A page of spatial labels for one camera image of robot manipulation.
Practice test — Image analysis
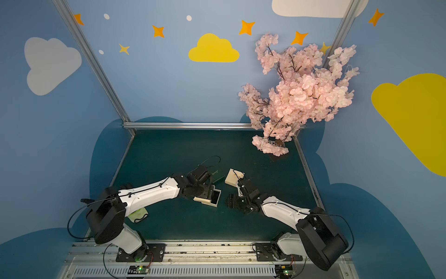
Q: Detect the white box base black insert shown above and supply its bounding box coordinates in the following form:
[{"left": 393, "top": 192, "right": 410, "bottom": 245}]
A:
[{"left": 193, "top": 189, "right": 221, "bottom": 208}]

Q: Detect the white flower gift box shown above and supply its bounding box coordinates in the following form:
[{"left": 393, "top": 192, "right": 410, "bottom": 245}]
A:
[{"left": 225, "top": 169, "right": 245, "bottom": 187}]

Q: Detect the white lotus box lid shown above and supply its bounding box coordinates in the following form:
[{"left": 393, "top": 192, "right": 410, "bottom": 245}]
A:
[{"left": 128, "top": 208, "right": 149, "bottom": 223}]

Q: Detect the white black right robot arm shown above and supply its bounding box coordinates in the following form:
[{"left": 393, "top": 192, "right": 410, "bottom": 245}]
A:
[{"left": 225, "top": 177, "right": 351, "bottom": 271}]

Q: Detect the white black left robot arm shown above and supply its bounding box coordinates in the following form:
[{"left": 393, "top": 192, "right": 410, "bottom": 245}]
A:
[{"left": 86, "top": 165, "right": 221, "bottom": 262}]

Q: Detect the green jewelry box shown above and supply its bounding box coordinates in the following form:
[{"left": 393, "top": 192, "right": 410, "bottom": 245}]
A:
[{"left": 210, "top": 170, "right": 226, "bottom": 184}]

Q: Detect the right green circuit board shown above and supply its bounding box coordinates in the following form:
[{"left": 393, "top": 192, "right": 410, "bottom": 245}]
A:
[{"left": 275, "top": 265, "right": 296, "bottom": 279}]

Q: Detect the green circuit board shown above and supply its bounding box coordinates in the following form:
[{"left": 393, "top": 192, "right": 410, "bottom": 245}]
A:
[
  {"left": 127, "top": 265, "right": 150, "bottom": 275},
  {"left": 275, "top": 265, "right": 296, "bottom": 279}
]

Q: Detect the left green circuit board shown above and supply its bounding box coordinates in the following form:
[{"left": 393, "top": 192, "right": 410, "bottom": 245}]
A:
[{"left": 127, "top": 265, "right": 150, "bottom": 275}]

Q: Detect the pink cherry blossom tree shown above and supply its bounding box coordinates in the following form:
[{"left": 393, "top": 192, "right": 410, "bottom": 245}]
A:
[{"left": 238, "top": 34, "right": 360, "bottom": 156}]

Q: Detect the brown tree base plate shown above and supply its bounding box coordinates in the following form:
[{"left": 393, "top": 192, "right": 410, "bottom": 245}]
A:
[{"left": 268, "top": 152, "right": 290, "bottom": 162}]

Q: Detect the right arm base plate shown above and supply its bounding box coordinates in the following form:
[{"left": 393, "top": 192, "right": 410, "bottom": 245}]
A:
[{"left": 252, "top": 242, "right": 304, "bottom": 262}]

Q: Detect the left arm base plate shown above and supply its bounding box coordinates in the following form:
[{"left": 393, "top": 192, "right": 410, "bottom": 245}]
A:
[{"left": 116, "top": 243, "right": 166, "bottom": 263}]

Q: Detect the horizontal aluminium frame rail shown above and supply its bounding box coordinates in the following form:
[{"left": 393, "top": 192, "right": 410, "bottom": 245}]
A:
[{"left": 123, "top": 122, "right": 253, "bottom": 130}]

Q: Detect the black red handled tool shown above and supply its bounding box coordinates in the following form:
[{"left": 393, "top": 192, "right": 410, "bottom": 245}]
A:
[{"left": 80, "top": 198, "right": 101, "bottom": 206}]

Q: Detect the front aluminium rail track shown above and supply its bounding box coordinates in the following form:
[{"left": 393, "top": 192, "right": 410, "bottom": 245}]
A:
[{"left": 58, "top": 239, "right": 359, "bottom": 279}]

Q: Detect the left aluminium frame post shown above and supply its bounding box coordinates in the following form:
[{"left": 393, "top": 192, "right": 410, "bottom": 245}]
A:
[{"left": 52, "top": 0, "right": 131, "bottom": 122}]

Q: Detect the aluminium frame post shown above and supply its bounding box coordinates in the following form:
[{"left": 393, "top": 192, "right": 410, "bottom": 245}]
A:
[
  {"left": 52, "top": 0, "right": 131, "bottom": 122},
  {"left": 322, "top": 0, "right": 361, "bottom": 69}
]

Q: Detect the right aluminium frame post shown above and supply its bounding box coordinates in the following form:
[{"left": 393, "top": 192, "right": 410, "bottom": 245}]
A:
[{"left": 322, "top": 0, "right": 361, "bottom": 69}]

